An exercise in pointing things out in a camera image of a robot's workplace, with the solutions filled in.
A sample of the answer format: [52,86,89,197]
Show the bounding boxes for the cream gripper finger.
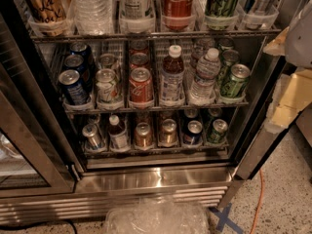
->
[264,67,312,134]
[263,27,290,56]

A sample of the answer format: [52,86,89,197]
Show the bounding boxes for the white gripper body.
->
[285,0,312,68]

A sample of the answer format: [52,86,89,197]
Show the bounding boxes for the red coke can top shelf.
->
[161,0,193,31]

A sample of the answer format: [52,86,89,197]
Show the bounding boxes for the green can middle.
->
[216,50,240,86]

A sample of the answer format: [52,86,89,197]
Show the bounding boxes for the silver blue slim can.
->
[242,0,277,30]

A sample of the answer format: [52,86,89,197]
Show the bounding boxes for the clear water bottle middle shelf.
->
[190,48,221,99]

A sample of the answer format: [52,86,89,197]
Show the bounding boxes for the clear water bottle shelf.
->
[74,0,112,36]
[190,48,221,99]

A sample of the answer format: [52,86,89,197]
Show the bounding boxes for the green can bottom shelf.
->
[207,119,228,143]

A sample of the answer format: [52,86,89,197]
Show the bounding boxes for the blue can bottom shelf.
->
[183,120,203,144]

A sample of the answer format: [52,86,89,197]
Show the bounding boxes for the gold can bottom shelf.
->
[160,119,176,144]

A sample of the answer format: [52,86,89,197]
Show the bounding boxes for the red coke can back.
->
[129,40,149,55]

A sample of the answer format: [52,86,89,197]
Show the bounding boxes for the red coke can middle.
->
[130,53,150,69]

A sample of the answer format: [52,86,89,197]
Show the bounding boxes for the red coke can front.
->
[130,67,153,103]

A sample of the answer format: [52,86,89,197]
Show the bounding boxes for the orange can bottom shelf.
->
[135,122,152,147]

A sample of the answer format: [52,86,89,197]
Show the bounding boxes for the white green can back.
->
[98,54,120,73]

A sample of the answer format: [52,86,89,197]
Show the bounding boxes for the stainless steel fridge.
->
[0,0,312,226]

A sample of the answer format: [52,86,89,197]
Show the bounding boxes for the brown tea bottle bottom shelf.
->
[108,114,128,149]

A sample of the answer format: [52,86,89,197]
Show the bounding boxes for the clear water bottle top shelf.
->
[74,0,112,36]

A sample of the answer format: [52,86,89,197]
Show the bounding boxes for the blue pepsi can back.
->
[69,42,95,69]

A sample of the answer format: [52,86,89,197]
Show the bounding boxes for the blue pepsi can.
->
[63,55,92,92]
[69,42,95,69]
[58,69,89,105]

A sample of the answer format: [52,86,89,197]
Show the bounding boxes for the blue pepsi can middle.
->
[63,55,92,92]

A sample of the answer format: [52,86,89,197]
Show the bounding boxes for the silver slim can bottom shelf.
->
[82,124,103,150]

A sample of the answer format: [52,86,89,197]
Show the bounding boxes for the blue pepsi can front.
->
[58,69,89,105]

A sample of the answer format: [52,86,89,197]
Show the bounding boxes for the glass fridge door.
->
[0,13,76,199]

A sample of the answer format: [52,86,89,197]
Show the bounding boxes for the blue tape cross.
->
[210,203,244,234]

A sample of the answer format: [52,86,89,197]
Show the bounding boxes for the clear plastic bin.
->
[103,198,211,234]

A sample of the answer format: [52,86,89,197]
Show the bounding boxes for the orange cable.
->
[249,169,265,234]

